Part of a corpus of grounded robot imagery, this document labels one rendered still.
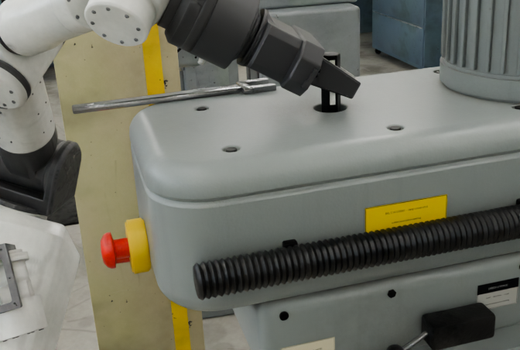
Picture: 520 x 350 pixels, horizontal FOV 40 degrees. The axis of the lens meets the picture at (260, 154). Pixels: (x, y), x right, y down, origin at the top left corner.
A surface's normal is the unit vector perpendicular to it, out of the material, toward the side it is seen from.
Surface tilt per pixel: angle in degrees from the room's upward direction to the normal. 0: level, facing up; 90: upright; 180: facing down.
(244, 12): 62
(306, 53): 53
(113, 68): 90
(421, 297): 90
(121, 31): 128
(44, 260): 58
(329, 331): 90
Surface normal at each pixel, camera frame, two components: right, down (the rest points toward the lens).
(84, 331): -0.05, -0.93
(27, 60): 0.77, -0.12
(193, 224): -0.22, 0.36
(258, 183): 0.26, 0.18
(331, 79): 0.11, 0.35
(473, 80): -0.81, 0.25
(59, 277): 0.91, 0.02
